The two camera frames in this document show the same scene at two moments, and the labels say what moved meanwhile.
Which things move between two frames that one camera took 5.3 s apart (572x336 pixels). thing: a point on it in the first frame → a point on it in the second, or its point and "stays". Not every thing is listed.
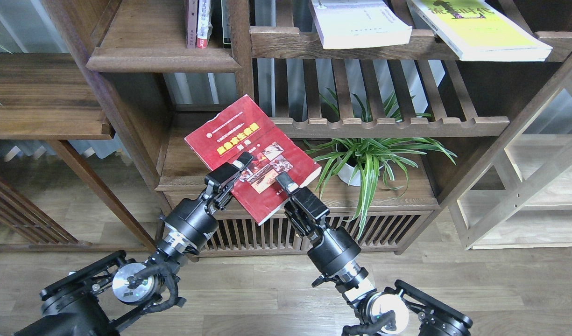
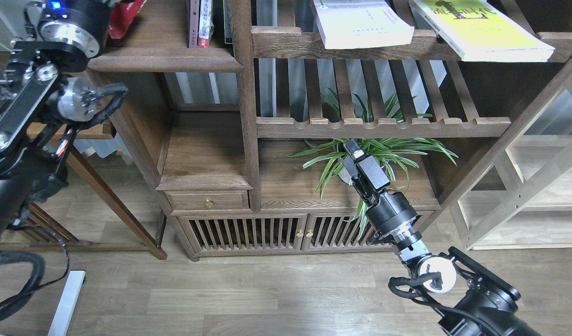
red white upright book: (204, 24) stays
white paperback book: (350, 24) stays
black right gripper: (305, 212) → (369, 178)
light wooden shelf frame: (532, 196) stays
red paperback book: (243, 127) → (121, 16)
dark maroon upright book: (191, 23) stays
